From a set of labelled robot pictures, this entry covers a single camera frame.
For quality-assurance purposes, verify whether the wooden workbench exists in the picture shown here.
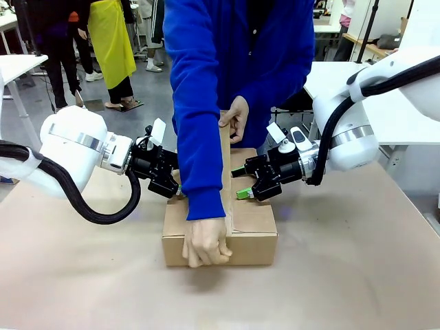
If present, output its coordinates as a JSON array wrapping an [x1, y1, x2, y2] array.
[[342, 32, 397, 60]]

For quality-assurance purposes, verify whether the black stand pole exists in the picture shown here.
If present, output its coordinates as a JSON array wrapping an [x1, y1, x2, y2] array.
[[355, 0, 380, 65]]

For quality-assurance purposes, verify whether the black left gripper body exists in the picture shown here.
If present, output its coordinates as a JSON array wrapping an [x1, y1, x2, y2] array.
[[129, 137, 179, 181]]

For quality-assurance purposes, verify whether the person in pink top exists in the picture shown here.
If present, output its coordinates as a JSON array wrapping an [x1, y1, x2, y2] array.
[[339, 0, 355, 30]]

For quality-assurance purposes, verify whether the person's right forearm blue sleeve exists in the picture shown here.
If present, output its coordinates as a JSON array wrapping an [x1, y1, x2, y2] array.
[[173, 92, 228, 223]]

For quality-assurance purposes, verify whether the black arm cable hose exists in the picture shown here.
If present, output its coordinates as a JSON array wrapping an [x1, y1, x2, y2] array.
[[0, 139, 142, 226], [305, 54, 440, 187]]

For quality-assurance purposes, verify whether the person in white sneakers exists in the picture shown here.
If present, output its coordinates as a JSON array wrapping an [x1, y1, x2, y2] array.
[[72, 27, 105, 83]]

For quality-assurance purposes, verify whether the white table with slanted legs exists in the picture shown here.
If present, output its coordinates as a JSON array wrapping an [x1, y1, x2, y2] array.
[[0, 54, 50, 152]]

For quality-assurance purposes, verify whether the person's left forearm blue sleeve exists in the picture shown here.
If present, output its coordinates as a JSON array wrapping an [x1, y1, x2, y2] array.
[[240, 61, 314, 116]]

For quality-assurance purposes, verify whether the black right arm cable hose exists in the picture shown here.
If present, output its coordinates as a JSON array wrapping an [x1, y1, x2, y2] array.
[[305, 54, 440, 187]]

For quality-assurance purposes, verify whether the grey bag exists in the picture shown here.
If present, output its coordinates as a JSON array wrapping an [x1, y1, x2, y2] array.
[[375, 33, 402, 50]]

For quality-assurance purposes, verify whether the small white background table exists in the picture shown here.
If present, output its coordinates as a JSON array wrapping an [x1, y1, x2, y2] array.
[[313, 19, 344, 45]]

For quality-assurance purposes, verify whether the person in yellow apron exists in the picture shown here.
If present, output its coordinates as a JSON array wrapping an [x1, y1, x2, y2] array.
[[87, 0, 144, 111]]

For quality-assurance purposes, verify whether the dark square floor plate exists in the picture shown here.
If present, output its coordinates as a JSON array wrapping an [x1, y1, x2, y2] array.
[[82, 98, 105, 112]]

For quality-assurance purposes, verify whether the brown cardboard shipping box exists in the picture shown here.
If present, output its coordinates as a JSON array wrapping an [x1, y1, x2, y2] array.
[[161, 147, 279, 268]]

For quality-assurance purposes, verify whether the person's left hand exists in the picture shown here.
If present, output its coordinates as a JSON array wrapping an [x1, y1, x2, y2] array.
[[218, 95, 251, 145]]

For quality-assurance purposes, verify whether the thin black floor cable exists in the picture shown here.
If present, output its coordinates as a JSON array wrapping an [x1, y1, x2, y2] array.
[[42, 72, 56, 113]]

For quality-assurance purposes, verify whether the person in blue cardigan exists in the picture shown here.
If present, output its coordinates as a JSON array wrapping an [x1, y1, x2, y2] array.
[[163, 0, 316, 223]]

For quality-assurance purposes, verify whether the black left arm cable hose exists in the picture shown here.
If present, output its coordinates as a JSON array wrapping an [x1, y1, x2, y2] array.
[[0, 139, 142, 226]]

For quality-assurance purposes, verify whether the person's right hand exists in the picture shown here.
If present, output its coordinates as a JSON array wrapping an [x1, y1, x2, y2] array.
[[181, 217, 234, 269]]

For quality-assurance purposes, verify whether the person in dark jacket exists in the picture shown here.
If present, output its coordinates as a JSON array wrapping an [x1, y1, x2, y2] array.
[[137, 0, 166, 74]]

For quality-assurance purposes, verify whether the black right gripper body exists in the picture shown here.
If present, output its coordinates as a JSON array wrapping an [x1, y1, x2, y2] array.
[[255, 149, 305, 187]]

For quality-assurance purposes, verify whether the person in black trousers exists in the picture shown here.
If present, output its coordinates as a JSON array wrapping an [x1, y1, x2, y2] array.
[[25, 0, 85, 109]]

